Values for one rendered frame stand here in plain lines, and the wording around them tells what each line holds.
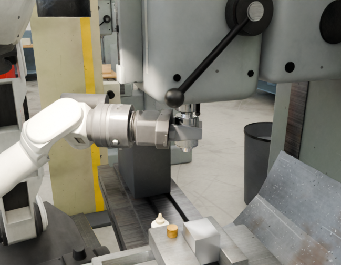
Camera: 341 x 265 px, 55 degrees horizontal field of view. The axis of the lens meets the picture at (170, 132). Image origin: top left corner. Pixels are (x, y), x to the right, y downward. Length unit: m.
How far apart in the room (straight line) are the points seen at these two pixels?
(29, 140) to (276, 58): 0.46
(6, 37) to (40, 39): 1.45
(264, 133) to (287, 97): 1.96
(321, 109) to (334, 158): 0.12
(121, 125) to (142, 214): 0.40
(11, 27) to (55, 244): 0.95
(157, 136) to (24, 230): 0.92
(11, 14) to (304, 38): 0.58
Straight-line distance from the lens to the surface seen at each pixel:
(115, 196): 1.06
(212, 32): 0.53
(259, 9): 0.53
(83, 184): 2.57
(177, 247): 0.66
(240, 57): 0.55
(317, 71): 0.63
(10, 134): 1.16
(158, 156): 0.99
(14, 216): 1.38
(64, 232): 1.57
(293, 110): 0.95
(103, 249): 1.39
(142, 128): 0.61
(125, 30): 0.56
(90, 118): 0.65
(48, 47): 2.29
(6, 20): 0.80
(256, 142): 2.53
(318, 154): 0.91
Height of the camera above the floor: 1.44
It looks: 19 degrees down
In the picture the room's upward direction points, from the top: straight up
